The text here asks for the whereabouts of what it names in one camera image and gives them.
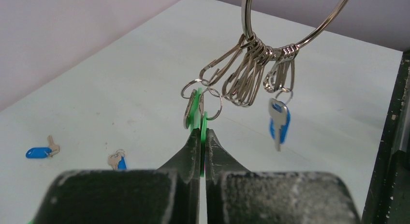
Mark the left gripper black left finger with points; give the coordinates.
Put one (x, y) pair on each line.
(167, 195)

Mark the blue capped key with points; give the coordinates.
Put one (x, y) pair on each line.
(44, 152)

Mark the bunch of silver keys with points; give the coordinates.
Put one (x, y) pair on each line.
(261, 65)

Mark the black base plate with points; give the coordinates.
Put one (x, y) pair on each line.
(388, 197)

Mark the blue tagged brass key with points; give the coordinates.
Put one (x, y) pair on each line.
(117, 160)

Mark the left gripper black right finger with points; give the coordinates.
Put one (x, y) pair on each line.
(236, 195)

